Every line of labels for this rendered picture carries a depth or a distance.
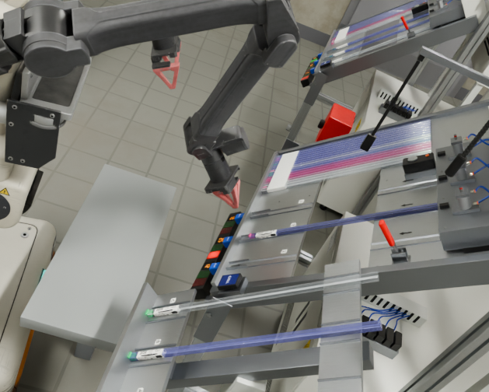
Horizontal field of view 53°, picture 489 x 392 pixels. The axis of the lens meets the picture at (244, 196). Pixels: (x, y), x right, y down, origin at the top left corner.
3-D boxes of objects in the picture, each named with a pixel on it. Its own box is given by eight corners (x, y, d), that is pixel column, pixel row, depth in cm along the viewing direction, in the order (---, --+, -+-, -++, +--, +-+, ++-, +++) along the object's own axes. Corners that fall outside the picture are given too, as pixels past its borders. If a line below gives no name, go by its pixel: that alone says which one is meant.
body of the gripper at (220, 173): (241, 169, 130) (231, 145, 127) (228, 192, 122) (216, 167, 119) (220, 173, 133) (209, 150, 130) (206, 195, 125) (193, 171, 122)
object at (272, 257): (221, 295, 122) (217, 286, 121) (282, 162, 174) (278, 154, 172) (292, 288, 114) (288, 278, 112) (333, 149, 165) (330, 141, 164)
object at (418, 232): (373, 288, 107) (367, 270, 104) (389, 143, 158) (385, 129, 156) (550, 270, 92) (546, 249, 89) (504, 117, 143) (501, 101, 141)
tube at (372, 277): (148, 318, 109) (145, 315, 108) (150, 313, 110) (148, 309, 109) (378, 281, 90) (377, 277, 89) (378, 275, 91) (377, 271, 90)
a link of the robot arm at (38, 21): (-6, 15, 78) (-6, 43, 76) (52, -6, 76) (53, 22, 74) (32, 51, 86) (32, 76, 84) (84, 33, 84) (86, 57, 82)
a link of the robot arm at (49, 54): (291, -51, 79) (305, -4, 75) (288, 11, 91) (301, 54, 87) (12, 1, 78) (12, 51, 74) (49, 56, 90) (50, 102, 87)
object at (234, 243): (221, 304, 124) (210, 282, 121) (281, 169, 175) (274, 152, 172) (226, 303, 123) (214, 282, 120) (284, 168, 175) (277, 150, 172)
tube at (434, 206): (250, 240, 134) (248, 236, 133) (251, 236, 135) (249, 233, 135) (448, 208, 111) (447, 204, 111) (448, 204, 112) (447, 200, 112)
